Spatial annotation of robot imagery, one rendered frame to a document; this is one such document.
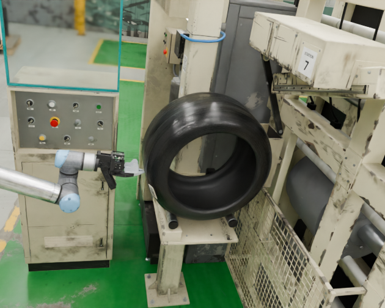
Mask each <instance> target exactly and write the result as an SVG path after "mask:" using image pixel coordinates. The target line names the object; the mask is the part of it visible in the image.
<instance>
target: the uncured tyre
mask: <svg viewBox="0 0 385 308"><path fill-rule="evenodd" d="M213 133H227V134H232V135H235V136H236V146H235V149H234V151H233V153H232V156H231V157H230V158H229V160H228V161H227V162H226V163H225V164H224V165H223V166H222V167H220V168H219V169H218V170H216V171H214V172H212V173H210V174H207V175H202V176H197V177H190V176H185V175H181V174H178V173H176V172H174V171H173V170H172V169H170V166H171V163H172V161H173V159H174V158H175V156H176V155H177V153H178V152H179V151H180V150H181V149H182V148H183V147H184V146H185V145H187V144H188V143H190V142H191V141H193V140H195V139H197V138H199V137H201V136H204V135H208V134H213ZM142 160H143V165H144V172H145V179H146V182H147V186H148V188H149V185H150V186H152V187H153V189H154V191H155V194H156V197H157V199H156V198H155V197H154V198H155V199H156V201H157V202H158V203H159V204H160V205H161V206H162V207H163V208H164V209H165V210H167V211H168V212H170V213H172V214H173V215H176V216H178V217H181V218H184V219H190V220H195V221H206V220H212V219H218V218H222V217H225V216H227V215H230V214H232V213H234V212H236V211H238V210H239V209H241V208H243V207H244V206H245V205H247V204H248V203H249V202H250V201H251V200H252V199H253V198H254V197H255V196H256V195H257V194H258V193H259V192H260V190H261V189H262V188H263V186H264V184H265V183H266V181H267V178H268V176H269V174H270V170H271V164H272V151H271V145H270V140H269V138H268V135H267V133H266V131H265V130H264V128H263V127H262V126H261V124H260V123H259V122H258V121H257V119H256V118H255V117H254V116H253V115H252V114H251V113H250V112H249V111H248V109H247V108H246V107H245V106H244V105H242V104H241V103H240V102H239V101H237V100H235V99H234V98H231V97H229V96H226V95H223V94H220V93H214V92H197V93H191V94H188V95H185V96H182V97H180V98H178V99H176V100H174V101H172V102H170V103H169V104H167V105H166V106H165V107H164V108H163V109H162V110H160V112H159V113H157V115H156V116H155V117H154V118H153V120H152V121H151V123H150V125H149V126H148V128H147V131H146V133H145V136H144V140H143V143H142ZM149 190H150V188H149ZM150 192H151V190H150Z"/></svg>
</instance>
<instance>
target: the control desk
mask: <svg viewBox="0 0 385 308"><path fill-rule="evenodd" d="M6 89H7V100H8V106H9V117H10V129H11V135H12V146H13V152H14V153H13V156H14V162H15V170H16V171H18V172H22V173H24V174H28V175H31V176H34V177H37V178H41V179H44V180H47V181H49V182H53V183H58V178H59V168H58V167H55V166H54V162H55V157H56V152H57V151H58V150H71V151H76V152H85V153H94V154H95V155H96V154H97V150H100V151H101V153H109V154H111V152H112V150H114V151H117V131H118V116H119V92H104V91H93V90H74V89H54V88H44V87H24V86H7V87H6ZM78 191H79V196H80V206H79V208H78V209H77V210H76V211H75V212H72V213H65V212H63V211H62V210H61V209H60V207H59V205H56V204H54V203H49V202H45V201H42V200H38V199H35V198H32V197H28V196H24V195H21V194H18V202H19V209H20V219H21V231H22V237H23V249H24V260H25V264H28V270H29V271H52V270H76V269H89V268H109V267H110V260H112V244H113V230H114V201H115V189H112V190H111V189H110V188H109V186H108V183H107V181H106V179H105V177H104V175H103V173H102V171H101V168H99V167H98V169H97V172H94V171H92V172H90V171H84V170H78Z"/></svg>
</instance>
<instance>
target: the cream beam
mask: <svg viewBox="0 0 385 308"><path fill-rule="evenodd" d="M249 46H251V47H253V48H254V49H255V50H257V51H258V52H260V53H262V54H263V55H265V56H266V57H268V58H269V59H271V60H272V61H274V62H275V63H277V64H278V65H280V66H281V67H283V68H284V69H286V70H287V71H289V72H290V73H292V74H293V75H295V76H296V77H298V78H299V79H301V80H302V81H304V82H305V83H307V84H308V85H310V86H312V87H314V88H323V89H339V90H349V89H350V87H351V85H353V80H354V77H355V75H356V72H357V69H358V68H361V67H380V66H382V67H385V44H382V43H379V42H376V41H373V40H370V39H367V38H364V37H361V36H358V35H355V34H352V33H349V32H346V31H343V30H340V29H337V28H334V27H331V26H328V25H325V24H322V23H319V22H316V21H313V20H310V19H307V18H303V17H297V16H288V15H279V14H273V13H264V12H255V15H254V20H253V24H252V30H251V36H250V39H249ZM304 46H305V47H306V48H308V49H310V50H312V51H314V52H316V53H318V54H317V58H316V61H315V64H314V67H313V71H312V75H311V77H310V78H308V77H307V76H305V75H304V74H302V73H300V72H299V71H298V67H299V62H300V60H301V55H302V53H303V48H304Z"/></svg>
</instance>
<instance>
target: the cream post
mask: <svg viewBox="0 0 385 308"><path fill-rule="evenodd" d="M225 1H226V0H190V5H189V15H188V21H187V23H188V24H187V30H186V33H188V34H189V38H191V39H199V40H216V39H219V35H220V30H221V23H222V16H223V12H224V5H225ZM217 49H218V42H213V43H202V42H191V41H189V40H185V49H184V54H185V55H186V57H187V63H186V72H185V73H184V71H183V65H182V70H181V80H180V89H181V86H182V88H183V92H182V94H181V92H180V89H179V95H178V97H179V98H180V97H182V96H185V95H188V94H193V93H197V92H210V90H211V84H212V79H213V72H214V67H215V60H216V53H217ZM183 60H184V55H183ZM202 139H203V136H201V137H198V138H197V139H195V140H193V141H191V142H190V143H188V144H187V145H185V146H184V147H183V148H182V149H181V150H180V151H179V152H178V153H177V155H176V156H175V158H174V159H173V161H172V163H171V165H170V169H172V170H173V171H174V172H176V173H197V169H198V165H199V158H200V151H201V146H202ZM184 251H185V244H181V245H165V246H162V245H160V250H159V260H158V269H157V275H156V281H158V285H157V292H158V295H159V296H161V295H167V293H168V288H169V289H170V295H174V294H177V292H178V285H179V281H180V273H181V269H182V262H183V255H184Z"/></svg>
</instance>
